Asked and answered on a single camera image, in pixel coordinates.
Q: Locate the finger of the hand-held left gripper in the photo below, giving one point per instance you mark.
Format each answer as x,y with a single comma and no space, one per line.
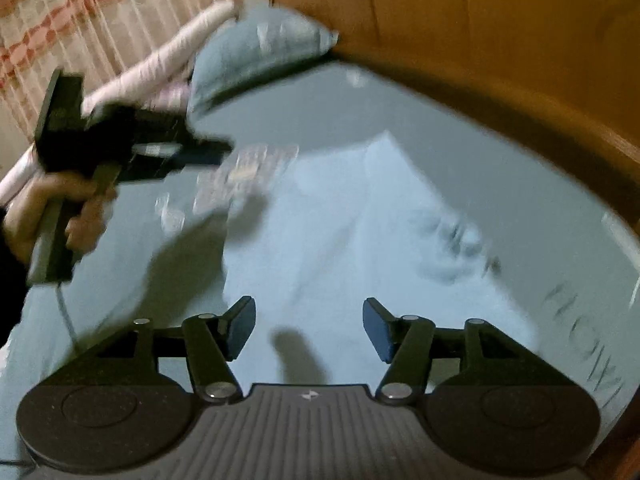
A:
212,144
202,160

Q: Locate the light blue printed t-shirt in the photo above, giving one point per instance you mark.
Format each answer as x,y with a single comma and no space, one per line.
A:
325,240

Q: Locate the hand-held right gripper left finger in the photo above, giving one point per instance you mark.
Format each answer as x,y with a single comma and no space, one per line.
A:
240,327

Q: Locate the blue floral pillow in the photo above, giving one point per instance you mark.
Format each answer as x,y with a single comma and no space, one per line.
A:
260,50

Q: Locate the pink floral quilt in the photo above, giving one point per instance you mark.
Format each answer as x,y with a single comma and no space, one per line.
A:
165,55

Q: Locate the person's left hand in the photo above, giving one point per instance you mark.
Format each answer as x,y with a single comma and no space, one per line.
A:
30,210

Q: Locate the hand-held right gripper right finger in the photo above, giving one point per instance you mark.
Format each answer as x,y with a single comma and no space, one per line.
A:
377,330

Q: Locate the wooden headboard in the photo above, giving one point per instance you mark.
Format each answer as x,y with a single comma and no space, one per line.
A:
500,35

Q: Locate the patterned pink curtain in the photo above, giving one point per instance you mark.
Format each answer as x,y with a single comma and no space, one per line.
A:
100,15

